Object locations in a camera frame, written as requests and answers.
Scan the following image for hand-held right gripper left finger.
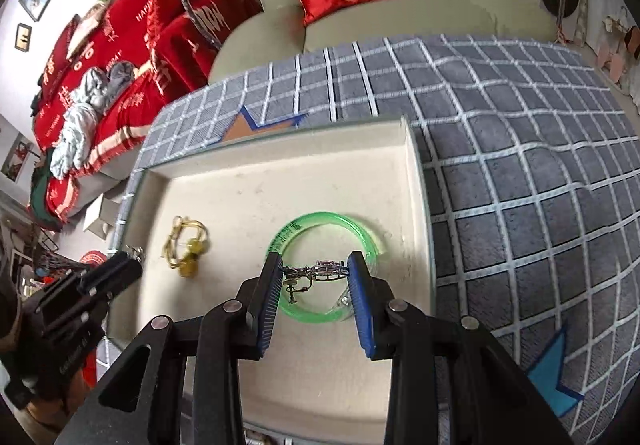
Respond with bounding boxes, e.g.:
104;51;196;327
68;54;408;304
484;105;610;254
52;252;286;445

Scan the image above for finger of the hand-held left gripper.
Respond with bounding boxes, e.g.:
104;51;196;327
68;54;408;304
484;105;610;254
77;252;143;311

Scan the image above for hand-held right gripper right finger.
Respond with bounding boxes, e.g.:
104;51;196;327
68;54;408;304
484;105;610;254
347;251;576;445

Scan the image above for silver chain bracelet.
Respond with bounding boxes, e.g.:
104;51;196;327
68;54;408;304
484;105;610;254
281;259;351;306

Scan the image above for green translucent bangle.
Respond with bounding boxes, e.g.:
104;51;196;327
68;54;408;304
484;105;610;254
263;211;387;323

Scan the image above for beige jewelry tray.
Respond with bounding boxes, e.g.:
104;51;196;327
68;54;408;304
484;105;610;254
107;115;438;438

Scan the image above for yellow bead jewelry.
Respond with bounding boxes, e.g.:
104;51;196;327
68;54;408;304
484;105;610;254
161;216;211;278

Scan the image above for white box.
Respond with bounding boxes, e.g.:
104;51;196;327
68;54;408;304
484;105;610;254
82;195;126;241

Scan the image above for dark green cloth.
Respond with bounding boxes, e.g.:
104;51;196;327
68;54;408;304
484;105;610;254
27;165;61;231

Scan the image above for grey crumpled clothes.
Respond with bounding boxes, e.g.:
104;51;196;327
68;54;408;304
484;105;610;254
49;62;136;181

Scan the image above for grey checked blanket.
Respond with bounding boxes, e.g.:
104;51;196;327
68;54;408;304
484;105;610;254
95;34;640;445

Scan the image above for red printed blanket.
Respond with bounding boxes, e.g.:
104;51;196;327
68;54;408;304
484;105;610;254
27;0;263;231

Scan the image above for green white printed cushion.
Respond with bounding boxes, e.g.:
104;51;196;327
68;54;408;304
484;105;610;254
67;0;116;58

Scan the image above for light green sofa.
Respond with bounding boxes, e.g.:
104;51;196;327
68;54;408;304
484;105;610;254
207;0;556;86

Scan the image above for pink hanging items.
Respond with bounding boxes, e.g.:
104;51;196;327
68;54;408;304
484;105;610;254
597;15;640;86

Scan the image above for wall poster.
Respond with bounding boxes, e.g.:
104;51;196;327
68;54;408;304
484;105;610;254
0;132;33;183

